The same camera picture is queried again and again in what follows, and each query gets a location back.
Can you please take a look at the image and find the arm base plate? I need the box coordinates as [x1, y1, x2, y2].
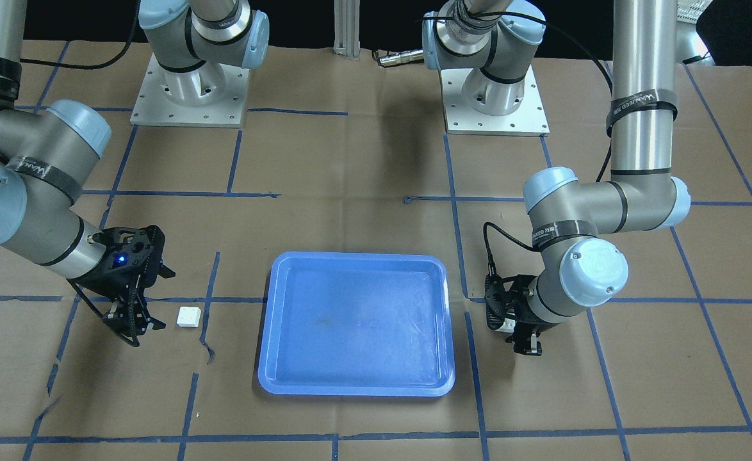
[130, 56, 250, 129]
[438, 67, 551, 137]

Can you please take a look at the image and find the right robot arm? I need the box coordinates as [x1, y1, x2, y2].
[0, 1, 270, 347]

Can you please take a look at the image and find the brown paper table cover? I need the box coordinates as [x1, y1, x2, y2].
[0, 45, 752, 460]

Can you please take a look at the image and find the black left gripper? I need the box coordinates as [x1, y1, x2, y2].
[484, 274, 554, 357]

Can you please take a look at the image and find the blue plastic tray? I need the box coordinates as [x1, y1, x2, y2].
[257, 251, 456, 398]

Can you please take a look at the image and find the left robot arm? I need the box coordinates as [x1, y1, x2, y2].
[422, 1, 691, 356]

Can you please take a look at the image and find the white smooth block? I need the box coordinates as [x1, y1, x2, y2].
[175, 306, 203, 328]

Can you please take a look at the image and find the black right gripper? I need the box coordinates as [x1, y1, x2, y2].
[85, 225, 175, 348]

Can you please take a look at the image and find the aluminium frame post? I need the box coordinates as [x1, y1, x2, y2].
[332, 0, 361, 61]

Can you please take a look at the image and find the white studded block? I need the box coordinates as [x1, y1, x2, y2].
[496, 318, 516, 334]

